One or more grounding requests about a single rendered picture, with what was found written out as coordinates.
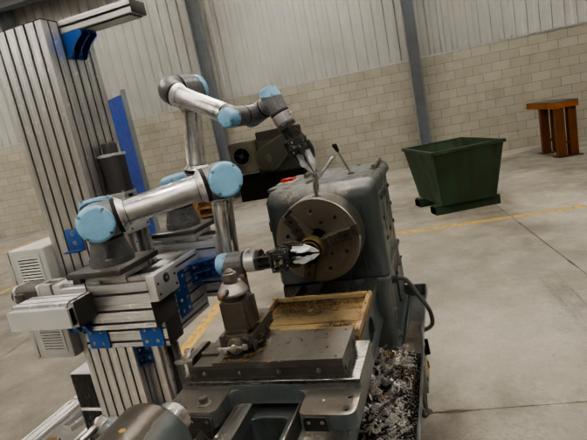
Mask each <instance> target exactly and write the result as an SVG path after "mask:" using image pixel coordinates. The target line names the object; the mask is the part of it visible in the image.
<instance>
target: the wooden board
mask: <svg viewBox="0 0 587 440"><path fill-rule="evenodd" d="M353 298H354V300H353ZM359 298H360V299H359ZM361 298H363V299H361ZM364 298H365V299H364ZM338 299H340V302H338V301H339V300H338ZM356 299H359V300H360V301H361V300H362V301H361V302H362V303H360V301H357V300H356ZM316 300H317V301H316ZM325 300H327V301H326V302H324V301H325ZM331 300H332V301H331ZM335 300H336V302H335ZM352 300H353V301H352ZM308 301H309V302H310V303H309V302H308ZM322 301H323V303H322ZM343 301H345V302H343ZM346 301H347V302H346ZM350 301H351V302H350ZM354 301H356V302H359V303H356V302H354ZM372 301H373V299H372V291H371V290H369V291H359V292H338V293H330V294H320V295H305V296H295V297H286V298H275V300H273V302H272V303H271V304H270V305H269V306H268V307H267V308H270V309H272V313H273V311H274V309H275V308H276V309H275V312H274V314H273V323H272V324H271V325H270V326H269V328H270V330H272V331H286V330H302V329H312V328H313V329H316V328H317V327H319V328H325V327H328V328H331V327H351V325H353V326H354V332H355V339H356V340H362V337H363V332H364V328H365V326H366V323H367V320H368V317H369V310H370V308H371V305H372ZM296 302H297V304H298V303H299V304H298V305H297V304H296ZM304 302H305V303H304ZM307 302H308V304H307ZM318 302H319V303H318ZM320 302H321V303H320ZM288 303H289V304H288ZM292 303H293V304H292ZM300 303H301V304H300ZM302 303H304V304H302ZM326 303H328V305H327V304H326ZM329 303H330V304H329ZM338 303H339V304H338ZM340 303H344V304H345V305H344V304H342V305H341V307H339V305H340ZM346 303H347V304H346ZM279 304H282V307H280V305H279ZM287 304H288V305H287ZM291 304H292V305H291ZM295 304H296V305H295ZM306 304H307V305H306ZM311 304H312V305H311ZM320 304H322V306H324V307H323V309H322V308H321V305H320ZM323 304H325V305H323ZM286 305H287V306H286ZM293 305H294V307H296V308H297V307H299V308H300V306H301V307H302V309H301V308H300V310H299V308H298V309H297V310H294V309H295V308H294V309H293ZM277 306H279V307H280V309H279V311H277V312H276V310H277V309H278V307H277ZM325 306H327V307H325ZM354 306H357V307H359V308H357V307H354ZM360 306H361V307H360ZM290 307H292V308H290ZM309 307H310V308H309ZM313 307H315V308H313ZM316 307H317V308H316ZM351 307H352V308H353V309H351V310H350V308H351ZM282 308H285V309H283V310H282ZM287 308H289V309H287ZM303 308H304V309H303ZM333 308H335V309H333ZM337 308H339V309H337ZM340 308H341V309H340ZM344 308H345V309H344ZM346 308H347V309H346ZM354 308H355V309H354ZM291 309H292V310H291ZM307 309H309V310H307ZM281 310H282V311H281ZM285 310H286V311H285ZM290 310H291V311H294V312H291V311H290ZM357 310H358V311H357ZM280 311H281V312H280ZM296 311H299V312H296ZM356 311H357V312H356ZM287 312H289V313H287ZM358 312H360V313H358ZM278 313H279V314H278ZM276 315H277V317H276ZM284 315H286V316H284ZM357 315H358V316H357ZM288 316H289V317H288ZM335 316H336V318H335ZM359 316H361V317H359ZM276 318H278V319H276ZM341 318H342V319H341ZM359 318H360V319H361V320H359ZM354 319H357V320H354ZM290 320H291V321H290ZM343 320H344V321H343ZM345 320H346V321H349V322H347V323H348V325H347V324H346V323H345V322H346V321H345ZM353 320H354V321H353ZM336 321H337V322H336ZM351 321H352V322H351ZM356 321H357V322H356ZM333 322H334V323H336V324H334V323H333ZM339 322H340V323H341V324H340V325H338V323H339ZM343 322H344V323H343ZM332 323H333V324H332ZM352 323H355V324H352ZM284 324H285V325H284ZM288 324H289V325H290V326H288ZM331 324H332V325H333V326H332V325H331ZM336 325H338V326H336ZM358 327H359V328H358ZM357 328H358V329H357Z"/></svg>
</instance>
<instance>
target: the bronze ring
mask: <svg viewBox="0 0 587 440"><path fill-rule="evenodd" d="M300 242H301V243H303V244H307V245H310V246H312V247H314V248H315V249H317V250H319V253H320V254H319V255H318V256H317V257H316V258H315V259H313V260H311V261H309V262H307V263H306V264H307V265H311V264H313V263H315V262H316V261H318V260H319V259H321V258H322V257H323V255H324V253H325V250H326V249H325V244H324V243H323V241H322V240H321V239H320V238H319V237H317V236H313V235H310V236H306V237H304V238H302V239H301V241H300ZM312 253H313V252H310V251H309V252H302V253H297V254H298V255H300V254H301V255H307V254H312Z"/></svg>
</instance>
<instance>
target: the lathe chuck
mask: <svg viewBox="0 0 587 440"><path fill-rule="evenodd" d="M313 196H314V195H311V196H306V197H304V198H302V199H300V200H299V201H298V202H297V203H295V204H294V205H293V206H291V207H290V208H289V209H288V211H289V210H291V211H292V212H293V213H294V214H295V215H296V216H297V217H298V218H299V219H300V220H302V221H303V222H304V223H305V224H306V225H307V226H308V227H309V228H311V229H312V230H313V229H320V230H324V231H325V232H326V233H328V232H331V231H334V230H339V229H342V228H346V227H349V226H352V225H355V224H356V225H357V228H358V230H359V234H358V235H356V236H354V237H353V239H351V240H348V241H345V242H341V243H340V244H338V245H334V246H331V248H329V249H326V250H325V253H324V255H323V257H322V258H321V259H319V264H318V269H317V273H316V278H315V281H318V282H325V281H330V280H334V279H337V278H339V277H341V276H343V275H344V274H346V273H347V272H348V271H349V270H350V269H351V268H352V267H353V266H354V264H355V263H356V260H357V259H358V257H359V255H360V253H361V250H362V248H363V241H364V232H363V224H362V222H361V219H360V217H359V216H358V215H357V213H356V211H355V210H354V209H353V208H352V207H351V206H350V205H349V204H348V203H346V202H345V201H343V200H342V199H341V198H339V197H336V196H331V195H327V194H319V197H313ZM288 211H287V212H288ZM287 212H286V213H287ZM286 213H285V214H286ZM285 220H286V219H285V218H284V216H282V218H281V219H280V222H279V224H278V228H277V233H276V242H277V247H278V245H283V243H287V242H290V241H296V242H298V241H297V240H296V238H297V237H296V236H295V235H294V234H293V233H291V231H292V230H291V229H290V228H288V227H287V226H286V225H285V224H284V223H283V222H284V221H285ZM304 266H305V264H304V265H302V266H300V267H297V268H292V267H290V269H291V270H292V271H293V272H294V273H296V274H297V275H299V276H301V277H304V271H305V269H304Z"/></svg>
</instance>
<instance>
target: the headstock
mask: <svg viewBox="0 0 587 440"><path fill-rule="evenodd" d="M372 163H373V162H369V163H364V164H357V165H352V166H348V167H349V169H351V171H353V172H355V173H354V174H350V175H347V173H348V172H349V171H348V170H347V168H346V167H341V168H332V169H326V170H325V172H324V173H323V175H322V176H321V178H320V179H319V190H318V193H319V192H326V193H332V194H336V195H338V196H341V197H343V198H345V199H347V200H348V201H349V202H351V203H352V204H353V205H354V206H355V207H356V209H357V210H358V212H359V213H360V215H361V217H362V219H363V223H364V228H365V240H364V245H363V248H362V250H361V253H360V255H359V257H358V259H357V260H356V263H355V264H354V266H353V267H352V268H351V269H350V270H349V271H348V272H347V273H346V274H344V275H345V276H344V275H343V276H341V277H339V278H337V279H334V280H330V281H336V280H345V279H356V278H374V277H383V276H387V275H389V274H390V273H391V269H392V265H391V261H390V254H391V252H392V248H393V244H394V242H395V238H396V233H395V228H394V223H393V222H395V219H394V218H393V217H392V212H391V206H390V205H391V204H392V202H391V201H390V196H389V190H388V187H389V184H388V183H387V180H386V173H387V171H388V169H389V167H388V164H387V162H385V161H380V162H379V163H378V165H377V166H376V168H375V169H372V168H371V167H370V166H371V164H372ZM359 175H363V176H360V177H359ZM303 176H304V175H297V176H296V178H299V179H297V180H296V181H294V182H291V183H286V184H281V185H285V186H282V187H280V188H278V189H276V190H275V191H273V192H271V193H270V195H269V197H268V198H267V201H266V207H267V211H268V216H269V220H270V222H269V226H270V231H271V232H272V234H273V241H274V246H275V247H277V242H276V233H277V228H278V224H279V222H280V219H281V218H282V216H284V215H285V212H287V211H288V209H289V208H290V207H291V206H293V205H294V204H295V203H297V202H298V201H299V200H300V199H301V198H303V197H305V196H308V195H311V194H314V190H313V183H312V182H311V183H309V184H307V185H306V184H305V182H306V181H308V180H310V179H312V176H309V177H308V178H304V177H303ZM353 177H354V179H349V178H353ZM343 180H345V181H343ZM364 219H365V220H364ZM370 248H371V249H370ZM366 255H367V256H366ZM379 261H380V262H379ZM285 269H289V270H288V272H281V273H280V276H281V281H282V284H283V285H296V284H306V283H316V282H318V281H315V280H311V279H307V278H303V277H301V276H299V275H297V274H296V273H294V272H293V271H292V270H291V269H290V268H288V267H286V268H285ZM304 279H305V280H304Z"/></svg>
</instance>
